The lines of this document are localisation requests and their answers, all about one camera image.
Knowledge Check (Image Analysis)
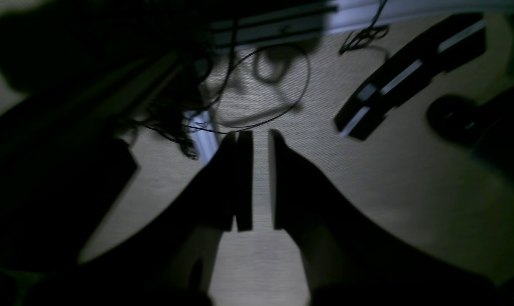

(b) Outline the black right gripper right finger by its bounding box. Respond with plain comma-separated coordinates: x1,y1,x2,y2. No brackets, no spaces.
268,130,514,306

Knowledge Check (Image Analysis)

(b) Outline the thin black cable loop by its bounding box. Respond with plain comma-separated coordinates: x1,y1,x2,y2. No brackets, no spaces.
185,42,312,134

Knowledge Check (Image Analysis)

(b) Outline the black and white bracket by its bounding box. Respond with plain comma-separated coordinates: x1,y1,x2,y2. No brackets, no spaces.
333,12,486,141

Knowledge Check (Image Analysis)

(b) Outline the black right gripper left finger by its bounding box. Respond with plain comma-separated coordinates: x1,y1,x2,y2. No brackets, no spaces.
81,131,254,306

